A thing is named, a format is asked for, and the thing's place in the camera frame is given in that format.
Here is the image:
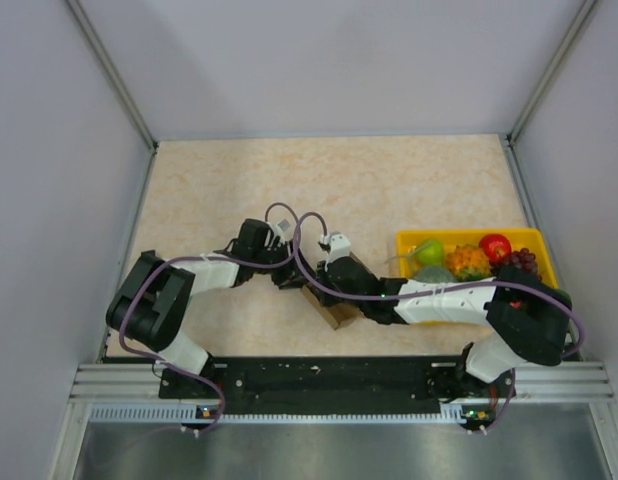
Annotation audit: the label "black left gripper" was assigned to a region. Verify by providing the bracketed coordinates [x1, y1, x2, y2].
[252, 238, 317, 289]

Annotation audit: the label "brown cardboard box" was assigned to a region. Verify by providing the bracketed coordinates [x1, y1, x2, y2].
[301, 253, 375, 330]

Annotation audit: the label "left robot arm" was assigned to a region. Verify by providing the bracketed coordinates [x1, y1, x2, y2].
[105, 219, 304, 397]

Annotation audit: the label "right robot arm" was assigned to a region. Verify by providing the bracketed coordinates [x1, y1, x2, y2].
[314, 257, 571, 396]

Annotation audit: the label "green melon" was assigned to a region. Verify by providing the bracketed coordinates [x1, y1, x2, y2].
[412, 265, 456, 284]

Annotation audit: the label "green pear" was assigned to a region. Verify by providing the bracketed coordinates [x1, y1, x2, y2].
[414, 239, 445, 266]

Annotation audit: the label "orange pineapple with leaves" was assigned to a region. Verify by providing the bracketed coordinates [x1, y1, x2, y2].
[445, 245, 491, 282]

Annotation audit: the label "red apple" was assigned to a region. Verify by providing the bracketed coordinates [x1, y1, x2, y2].
[478, 233, 512, 262]

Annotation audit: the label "dark purple grapes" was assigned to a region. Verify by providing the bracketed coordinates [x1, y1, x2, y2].
[491, 248, 542, 280]

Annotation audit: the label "yellow plastic tray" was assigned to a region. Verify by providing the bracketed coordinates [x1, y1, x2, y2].
[396, 227, 560, 329]

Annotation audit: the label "green avocado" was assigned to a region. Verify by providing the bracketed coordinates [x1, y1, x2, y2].
[555, 288, 573, 309]

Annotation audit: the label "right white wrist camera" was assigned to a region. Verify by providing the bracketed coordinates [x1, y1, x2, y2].
[318, 231, 351, 269]

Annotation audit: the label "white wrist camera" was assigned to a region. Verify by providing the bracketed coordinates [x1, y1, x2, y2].
[318, 231, 351, 269]
[267, 219, 294, 243]

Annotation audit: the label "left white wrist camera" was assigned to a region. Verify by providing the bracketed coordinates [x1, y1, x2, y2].
[267, 219, 294, 243]

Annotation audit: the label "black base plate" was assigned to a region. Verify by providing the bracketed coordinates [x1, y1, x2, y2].
[159, 356, 513, 414]

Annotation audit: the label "white slotted cable duct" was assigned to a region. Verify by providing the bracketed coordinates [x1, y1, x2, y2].
[89, 403, 493, 426]

